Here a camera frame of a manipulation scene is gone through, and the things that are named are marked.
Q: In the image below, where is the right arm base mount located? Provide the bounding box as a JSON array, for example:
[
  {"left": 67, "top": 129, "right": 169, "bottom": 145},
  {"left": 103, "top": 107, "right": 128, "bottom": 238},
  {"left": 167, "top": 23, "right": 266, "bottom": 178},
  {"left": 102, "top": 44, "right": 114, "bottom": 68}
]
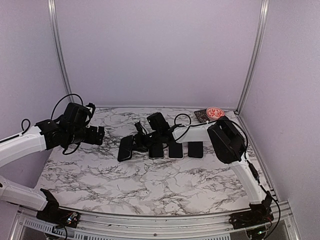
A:
[{"left": 228, "top": 191, "right": 274, "bottom": 230}]

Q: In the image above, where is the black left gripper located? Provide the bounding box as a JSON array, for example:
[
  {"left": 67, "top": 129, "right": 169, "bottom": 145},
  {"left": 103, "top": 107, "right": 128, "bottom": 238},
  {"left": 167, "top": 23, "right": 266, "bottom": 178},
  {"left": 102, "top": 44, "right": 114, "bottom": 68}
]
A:
[{"left": 67, "top": 125, "right": 105, "bottom": 145}]

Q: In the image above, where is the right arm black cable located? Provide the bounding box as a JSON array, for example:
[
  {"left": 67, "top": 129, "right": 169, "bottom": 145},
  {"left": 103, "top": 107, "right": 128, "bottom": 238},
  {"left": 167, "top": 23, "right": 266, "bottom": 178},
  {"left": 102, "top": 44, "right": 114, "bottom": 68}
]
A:
[{"left": 173, "top": 113, "right": 193, "bottom": 131}]

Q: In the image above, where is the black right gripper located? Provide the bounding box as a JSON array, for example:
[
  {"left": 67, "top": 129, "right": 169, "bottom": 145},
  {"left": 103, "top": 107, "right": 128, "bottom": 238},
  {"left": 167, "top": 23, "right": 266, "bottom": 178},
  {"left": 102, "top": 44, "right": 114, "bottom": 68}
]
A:
[{"left": 127, "top": 129, "right": 162, "bottom": 152}]

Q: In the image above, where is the right aluminium corner post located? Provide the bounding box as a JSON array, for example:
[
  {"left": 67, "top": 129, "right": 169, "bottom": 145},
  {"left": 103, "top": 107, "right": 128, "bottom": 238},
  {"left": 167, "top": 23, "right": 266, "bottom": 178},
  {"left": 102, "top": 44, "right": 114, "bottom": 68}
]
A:
[{"left": 236, "top": 0, "right": 270, "bottom": 115}]

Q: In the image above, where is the aluminium front rail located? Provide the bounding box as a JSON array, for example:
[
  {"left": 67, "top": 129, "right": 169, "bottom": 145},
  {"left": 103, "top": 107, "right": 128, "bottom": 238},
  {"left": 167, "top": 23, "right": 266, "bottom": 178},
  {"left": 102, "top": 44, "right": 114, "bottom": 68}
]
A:
[{"left": 8, "top": 202, "right": 301, "bottom": 240}]

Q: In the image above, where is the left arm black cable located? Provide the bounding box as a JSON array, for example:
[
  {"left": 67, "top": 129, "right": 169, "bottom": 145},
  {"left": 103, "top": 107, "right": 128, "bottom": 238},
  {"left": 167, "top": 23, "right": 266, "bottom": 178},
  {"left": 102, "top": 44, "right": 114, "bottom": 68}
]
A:
[{"left": 50, "top": 93, "right": 85, "bottom": 121}]

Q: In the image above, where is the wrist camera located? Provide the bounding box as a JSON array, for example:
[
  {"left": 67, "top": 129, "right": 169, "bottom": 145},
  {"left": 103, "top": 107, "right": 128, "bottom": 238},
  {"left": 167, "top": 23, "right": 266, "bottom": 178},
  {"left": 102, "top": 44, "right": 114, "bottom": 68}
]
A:
[
  {"left": 134, "top": 121, "right": 147, "bottom": 135},
  {"left": 85, "top": 102, "right": 96, "bottom": 115}
]

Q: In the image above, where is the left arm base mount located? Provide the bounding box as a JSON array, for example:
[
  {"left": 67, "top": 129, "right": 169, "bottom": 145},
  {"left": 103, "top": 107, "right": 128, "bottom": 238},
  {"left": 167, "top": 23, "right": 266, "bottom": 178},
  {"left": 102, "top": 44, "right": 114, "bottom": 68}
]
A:
[{"left": 36, "top": 188, "right": 80, "bottom": 228}]

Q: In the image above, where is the aluminium corner post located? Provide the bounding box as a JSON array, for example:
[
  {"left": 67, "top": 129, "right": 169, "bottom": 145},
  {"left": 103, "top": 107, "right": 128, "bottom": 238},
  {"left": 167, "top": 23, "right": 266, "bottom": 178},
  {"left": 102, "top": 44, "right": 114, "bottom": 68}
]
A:
[
  {"left": 236, "top": 0, "right": 270, "bottom": 115},
  {"left": 47, "top": 0, "right": 75, "bottom": 102}
]

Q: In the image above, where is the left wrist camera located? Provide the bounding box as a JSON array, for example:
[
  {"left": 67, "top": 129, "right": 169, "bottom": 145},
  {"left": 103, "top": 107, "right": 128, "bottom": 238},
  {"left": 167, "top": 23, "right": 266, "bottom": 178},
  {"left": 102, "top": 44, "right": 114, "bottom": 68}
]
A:
[{"left": 85, "top": 102, "right": 96, "bottom": 115}]

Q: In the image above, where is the red white patterned bowl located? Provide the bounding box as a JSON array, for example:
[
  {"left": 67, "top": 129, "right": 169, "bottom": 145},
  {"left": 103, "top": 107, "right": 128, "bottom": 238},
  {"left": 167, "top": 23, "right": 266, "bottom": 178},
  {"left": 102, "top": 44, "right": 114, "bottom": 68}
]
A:
[{"left": 206, "top": 107, "right": 225, "bottom": 121}]

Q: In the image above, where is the left aluminium corner post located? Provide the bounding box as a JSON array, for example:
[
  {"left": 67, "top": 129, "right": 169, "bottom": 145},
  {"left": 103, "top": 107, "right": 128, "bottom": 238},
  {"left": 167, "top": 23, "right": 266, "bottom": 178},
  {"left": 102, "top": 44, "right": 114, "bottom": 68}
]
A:
[{"left": 47, "top": 0, "right": 75, "bottom": 102}]

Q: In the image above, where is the black patterned rectangular plate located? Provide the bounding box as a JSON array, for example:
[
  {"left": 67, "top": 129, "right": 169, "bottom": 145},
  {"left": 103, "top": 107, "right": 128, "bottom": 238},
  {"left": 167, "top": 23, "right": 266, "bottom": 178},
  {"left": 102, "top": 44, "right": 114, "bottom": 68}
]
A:
[{"left": 194, "top": 109, "right": 209, "bottom": 123}]

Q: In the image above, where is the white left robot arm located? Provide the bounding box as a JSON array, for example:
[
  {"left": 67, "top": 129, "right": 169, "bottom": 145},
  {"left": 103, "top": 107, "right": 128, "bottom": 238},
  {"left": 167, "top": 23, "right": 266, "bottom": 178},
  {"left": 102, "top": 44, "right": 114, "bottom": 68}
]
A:
[{"left": 0, "top": 102, "right": 105, "bottom": 223}]

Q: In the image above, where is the purple phone black screen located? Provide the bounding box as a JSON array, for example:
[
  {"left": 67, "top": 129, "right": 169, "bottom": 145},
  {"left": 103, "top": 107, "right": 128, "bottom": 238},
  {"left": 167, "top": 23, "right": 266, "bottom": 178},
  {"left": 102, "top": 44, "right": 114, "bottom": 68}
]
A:
[{"left": 168, "top": 142, "right": 184, "bottom": 159}]

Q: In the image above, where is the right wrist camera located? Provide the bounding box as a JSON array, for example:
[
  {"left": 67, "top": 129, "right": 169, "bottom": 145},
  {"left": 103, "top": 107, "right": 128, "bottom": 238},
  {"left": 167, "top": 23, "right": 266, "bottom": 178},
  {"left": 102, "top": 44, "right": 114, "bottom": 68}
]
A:
[{"left": 134, "top": 121, "right": 147, "bottom": 135}]

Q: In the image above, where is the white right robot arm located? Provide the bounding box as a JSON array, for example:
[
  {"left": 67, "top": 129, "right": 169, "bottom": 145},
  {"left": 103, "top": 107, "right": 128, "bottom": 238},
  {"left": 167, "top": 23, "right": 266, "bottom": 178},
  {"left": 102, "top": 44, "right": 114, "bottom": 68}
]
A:
[{"left": 128, "top": 112, "right": 268, "bottom": 224}]

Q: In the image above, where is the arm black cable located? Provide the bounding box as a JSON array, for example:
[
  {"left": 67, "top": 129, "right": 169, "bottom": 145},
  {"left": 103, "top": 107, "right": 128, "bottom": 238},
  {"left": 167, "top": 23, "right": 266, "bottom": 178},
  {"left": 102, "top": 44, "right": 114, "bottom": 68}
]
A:
[
  {"left": 50, "top": 93, "right": 85, "bottom": 121},
  {"left": 173, "top": 113, "right": 193, "bottom": 131}
]

